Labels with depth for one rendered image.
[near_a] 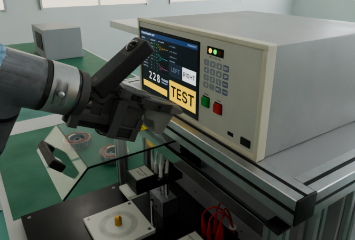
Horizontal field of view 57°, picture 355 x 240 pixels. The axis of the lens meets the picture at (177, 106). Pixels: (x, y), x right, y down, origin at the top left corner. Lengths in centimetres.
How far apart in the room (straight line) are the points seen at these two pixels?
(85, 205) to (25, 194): 24
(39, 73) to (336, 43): 50
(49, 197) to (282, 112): 82
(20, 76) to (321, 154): 51
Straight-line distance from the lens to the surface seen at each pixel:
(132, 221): 97
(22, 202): 118
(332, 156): 65
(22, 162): 141
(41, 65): 47
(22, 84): 46
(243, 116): 58
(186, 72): 69
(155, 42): 79
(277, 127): 60
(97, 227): 97
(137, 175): 90
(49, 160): 74
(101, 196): 109
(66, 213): 106
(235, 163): 58
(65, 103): 48
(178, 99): 74
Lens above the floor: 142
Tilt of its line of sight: 22 degrees down
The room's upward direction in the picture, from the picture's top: straight up
